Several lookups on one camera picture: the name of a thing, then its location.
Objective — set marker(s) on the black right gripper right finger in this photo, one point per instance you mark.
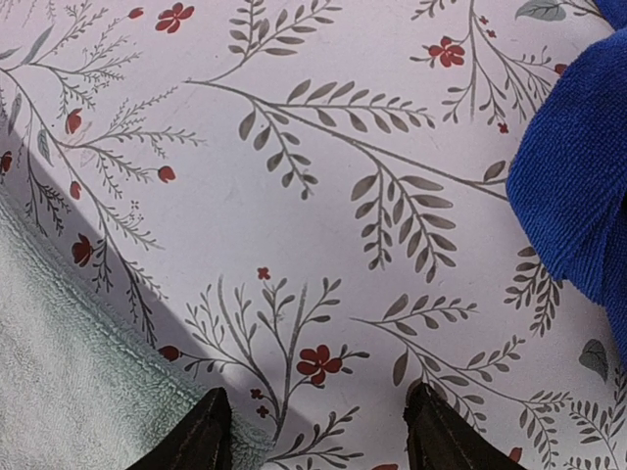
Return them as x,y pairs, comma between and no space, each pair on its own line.
439,439

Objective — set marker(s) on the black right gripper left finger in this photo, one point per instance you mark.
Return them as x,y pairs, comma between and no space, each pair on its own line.
200,440

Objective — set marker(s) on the light green towel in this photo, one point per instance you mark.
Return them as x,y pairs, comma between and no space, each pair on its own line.
79,387

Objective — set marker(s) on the blue towel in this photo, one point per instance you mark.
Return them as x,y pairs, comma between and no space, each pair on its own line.
567,184

